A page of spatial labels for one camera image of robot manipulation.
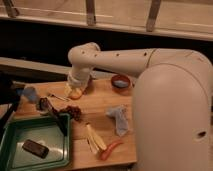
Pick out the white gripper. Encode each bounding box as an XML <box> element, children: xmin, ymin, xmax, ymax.
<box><xmin>64</xmin><ymin>68</ymin><xmax>91</xmax><ymax>97</ymax></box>

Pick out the yellow red apple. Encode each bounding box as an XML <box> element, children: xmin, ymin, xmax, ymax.
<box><xmin>69</xmin><ymin>88</ymin><xmax>82</xmax><ymax>100</ymax></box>

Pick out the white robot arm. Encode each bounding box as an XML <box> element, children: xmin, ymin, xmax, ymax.
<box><xmin>68</xmin><ymin>43</ymin><xmax>213</xmax><ymax>171</ymax></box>

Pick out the blue plastic cup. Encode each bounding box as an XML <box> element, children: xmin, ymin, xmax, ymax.
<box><xmin>22</xmin><ymin>87</ymin><xmax>39</xmax><ymax>103</ymax></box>

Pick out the dark red grape bunch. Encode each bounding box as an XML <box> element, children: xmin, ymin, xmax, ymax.
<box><xmin>60</xmin><ymin>106</ymin><xmax>82</xmax><ymax>121</ymax></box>

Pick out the red bowl blue inside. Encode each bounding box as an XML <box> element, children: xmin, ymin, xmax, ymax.
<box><xmin>111</xmin><ymin>74</ymin><xmax>130</xmax><ymax>89</ymax></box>

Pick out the blue grey cloth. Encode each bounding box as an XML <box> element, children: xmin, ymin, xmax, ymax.
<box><xmin>106</xmin><ymin>105</ymin><xmax>129</xmax><ymax>137</ymax></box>

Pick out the yellow banana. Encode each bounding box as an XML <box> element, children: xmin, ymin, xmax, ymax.
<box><xmin>86</xmin><ymin>123</ymin><xmax>107</xmax><ymax>155</ymax></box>

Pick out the green plastic tray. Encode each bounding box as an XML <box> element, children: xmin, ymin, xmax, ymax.
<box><xmin>0</xmin><ymin>114</ymin><xmax>70</xmax><ymax>171</ymax></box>

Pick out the black tripod stand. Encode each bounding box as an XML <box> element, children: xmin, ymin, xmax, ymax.
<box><xmin>0</xmin><ymin>71</ymin><xmax>20</xmax><ymax>141</ymax></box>

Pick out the dark brown rectangular block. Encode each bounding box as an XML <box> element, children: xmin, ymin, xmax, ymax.
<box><xmin>22</xmin><ymin>139</ymin><xmax>49</xmax><ymax>159</ymax></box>

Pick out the red sausage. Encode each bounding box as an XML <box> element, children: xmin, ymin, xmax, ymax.
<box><xmin>100</xmin><ymin>140</ymin><xmax>122</xmax><ymax>160</ymax></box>

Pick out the dark utensil black handle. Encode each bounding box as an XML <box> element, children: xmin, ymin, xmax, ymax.
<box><xmin>39</xmin><ymin>98</ymin><xmax>67</xmax><ymax>136</ymax></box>

